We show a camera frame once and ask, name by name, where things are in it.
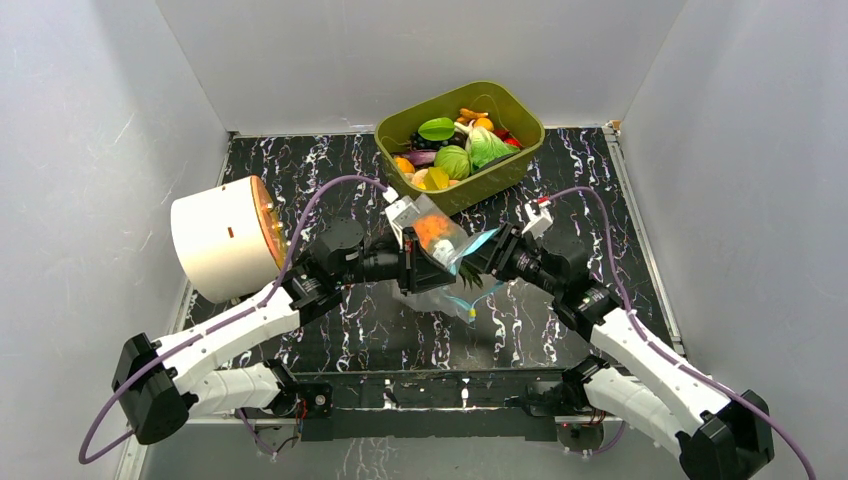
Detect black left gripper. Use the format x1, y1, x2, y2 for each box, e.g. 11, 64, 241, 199
336, 229, 457, 299

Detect clear zip top bag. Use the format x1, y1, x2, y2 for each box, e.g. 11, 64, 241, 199
385, 195, 502, 324

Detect toy pineapple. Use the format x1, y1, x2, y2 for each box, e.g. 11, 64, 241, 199
412, 213, 483, 288

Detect green toy cabbage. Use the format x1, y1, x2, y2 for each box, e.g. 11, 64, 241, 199
434, 145, 471, 181

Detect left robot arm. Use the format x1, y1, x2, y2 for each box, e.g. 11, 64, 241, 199
112, 219, 459, 445

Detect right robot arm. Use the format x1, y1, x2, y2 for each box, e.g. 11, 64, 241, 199
463, 224, 774, 479

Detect yellow toy star fruit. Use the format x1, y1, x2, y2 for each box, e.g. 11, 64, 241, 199
422, 166, 451, 191

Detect toy peach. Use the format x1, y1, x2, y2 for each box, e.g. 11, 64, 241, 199
409, 169, 428, 188

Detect toy napa cabbage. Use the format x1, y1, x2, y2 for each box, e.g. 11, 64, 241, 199
465, 127, 520, 171

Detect orange toy fruit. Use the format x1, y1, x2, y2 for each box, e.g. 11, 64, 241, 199
394, 156, 416, 175

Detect olive green plastic bin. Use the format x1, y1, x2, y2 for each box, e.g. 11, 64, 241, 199
375, 81, 545, 215

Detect black toy grapes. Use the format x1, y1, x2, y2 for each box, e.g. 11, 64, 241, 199
409, 132, 434, 151

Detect small yellow toy orange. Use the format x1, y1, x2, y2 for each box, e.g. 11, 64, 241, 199
473, 117, 495, 132

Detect green toy star fruit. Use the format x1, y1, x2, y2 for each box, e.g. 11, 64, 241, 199
417, 117, 455, 142

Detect orange toy ginger root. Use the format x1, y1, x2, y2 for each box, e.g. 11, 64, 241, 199
457, 108, 489, 124

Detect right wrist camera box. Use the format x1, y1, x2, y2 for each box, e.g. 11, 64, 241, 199
522, 197, 553, 239

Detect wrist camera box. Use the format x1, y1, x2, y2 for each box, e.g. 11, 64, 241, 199
384, 196, 422, 246
522, 197, 553, 239

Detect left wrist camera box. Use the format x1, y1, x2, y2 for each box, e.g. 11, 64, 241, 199
384, 196, 422, 246

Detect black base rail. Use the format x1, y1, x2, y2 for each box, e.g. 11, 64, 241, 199
225, 367, 717, 445

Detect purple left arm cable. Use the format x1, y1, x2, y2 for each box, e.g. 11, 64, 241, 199
78, 174, 399, 466

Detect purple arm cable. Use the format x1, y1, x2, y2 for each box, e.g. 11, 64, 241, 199
78, 174, 399, 466
539, 186, 817, 480

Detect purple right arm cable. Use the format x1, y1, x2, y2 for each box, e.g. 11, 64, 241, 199
539, 186, 817, 480

